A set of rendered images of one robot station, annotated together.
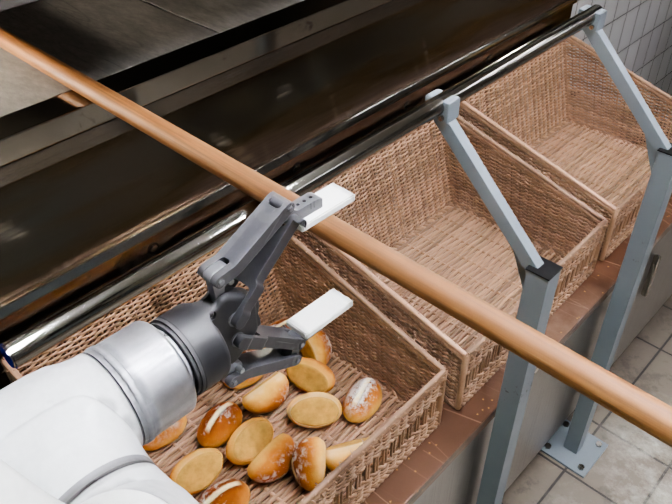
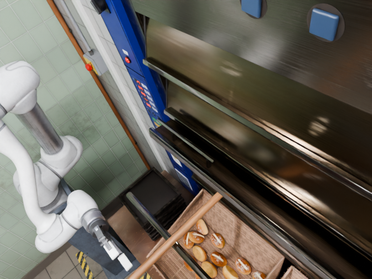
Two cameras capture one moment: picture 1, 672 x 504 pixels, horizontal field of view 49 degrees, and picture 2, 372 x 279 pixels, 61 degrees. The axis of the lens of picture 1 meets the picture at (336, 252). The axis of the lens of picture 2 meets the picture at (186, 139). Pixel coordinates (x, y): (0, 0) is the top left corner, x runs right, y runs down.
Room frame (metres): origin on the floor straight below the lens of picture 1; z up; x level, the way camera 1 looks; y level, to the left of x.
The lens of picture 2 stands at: (1.12, -0.34, 2.36)
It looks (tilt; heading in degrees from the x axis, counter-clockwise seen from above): 49 degrees down; 112
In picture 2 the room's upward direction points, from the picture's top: 21 degrees counter-clockwise
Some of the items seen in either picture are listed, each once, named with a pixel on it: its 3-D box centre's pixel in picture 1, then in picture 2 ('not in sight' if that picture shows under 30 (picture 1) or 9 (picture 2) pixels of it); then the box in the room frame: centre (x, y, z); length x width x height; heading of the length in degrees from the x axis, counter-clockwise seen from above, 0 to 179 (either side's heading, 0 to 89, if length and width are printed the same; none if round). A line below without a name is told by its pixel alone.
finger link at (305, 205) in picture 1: (296, 202); (105, 243); (0.53, 0.03, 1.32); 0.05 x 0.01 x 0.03; 136
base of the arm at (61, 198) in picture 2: not in sight; (45, 199); (-0.07, 0.38, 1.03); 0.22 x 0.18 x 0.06; 43
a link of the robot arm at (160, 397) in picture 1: (142, 379); (93, 221); (0.40, 0.16, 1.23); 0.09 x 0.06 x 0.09; 46
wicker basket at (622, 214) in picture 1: (580, 133); not in sight; (1.69, -0.64, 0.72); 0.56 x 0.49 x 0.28; 137
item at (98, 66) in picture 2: not in sight; (96, 62); (0.29, 0.96, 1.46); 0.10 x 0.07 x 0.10; 137
